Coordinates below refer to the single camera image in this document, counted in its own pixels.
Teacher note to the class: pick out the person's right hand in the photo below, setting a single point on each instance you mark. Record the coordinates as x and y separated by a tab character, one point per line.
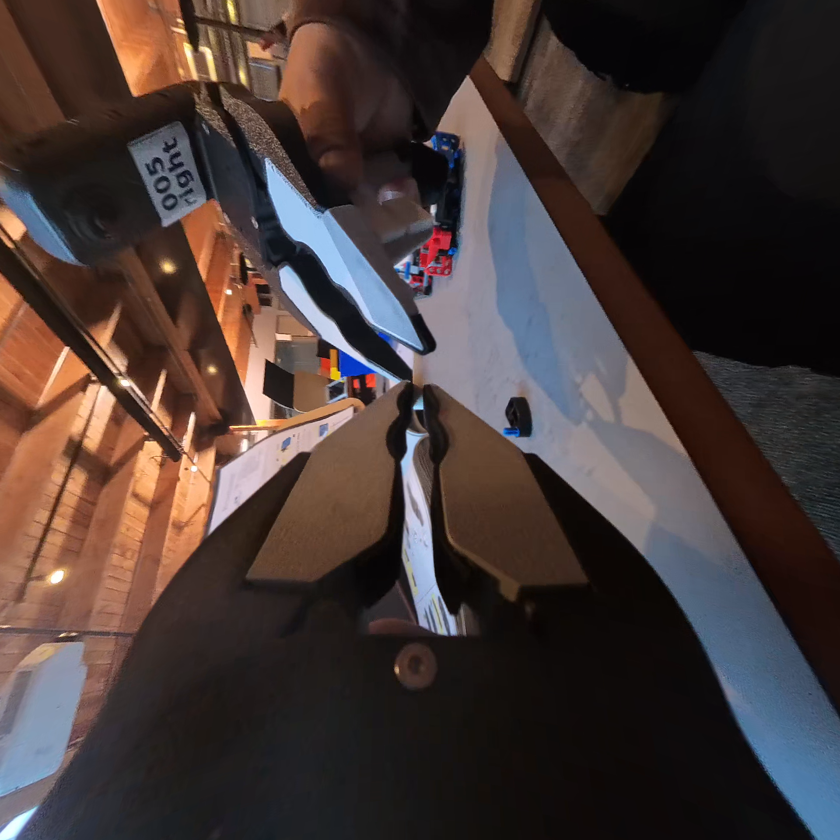
341	85

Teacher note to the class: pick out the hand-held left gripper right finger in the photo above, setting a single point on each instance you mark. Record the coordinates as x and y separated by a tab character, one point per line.
505	518

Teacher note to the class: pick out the person's right forearm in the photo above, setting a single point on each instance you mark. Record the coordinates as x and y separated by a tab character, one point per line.
426	39

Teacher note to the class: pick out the open instruction booklet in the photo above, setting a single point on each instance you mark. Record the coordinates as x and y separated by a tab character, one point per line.
420	525

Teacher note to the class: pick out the red white toy car model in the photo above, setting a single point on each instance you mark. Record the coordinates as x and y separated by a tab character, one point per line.
439	249

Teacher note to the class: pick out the person's black pants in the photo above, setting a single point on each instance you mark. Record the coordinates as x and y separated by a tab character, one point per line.
722	164

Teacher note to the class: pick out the black triangular holed brick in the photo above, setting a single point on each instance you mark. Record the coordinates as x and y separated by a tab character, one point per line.
518	410

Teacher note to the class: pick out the grey desk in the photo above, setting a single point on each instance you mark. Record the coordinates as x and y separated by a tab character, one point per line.
558	262

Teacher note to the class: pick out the printed instruction sheet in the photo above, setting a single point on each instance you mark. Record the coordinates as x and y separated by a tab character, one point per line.
262	472

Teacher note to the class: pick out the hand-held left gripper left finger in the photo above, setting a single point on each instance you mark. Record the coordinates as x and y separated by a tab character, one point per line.
328	512

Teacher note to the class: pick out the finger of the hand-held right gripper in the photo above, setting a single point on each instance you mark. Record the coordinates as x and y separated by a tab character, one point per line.
367	275
308	295

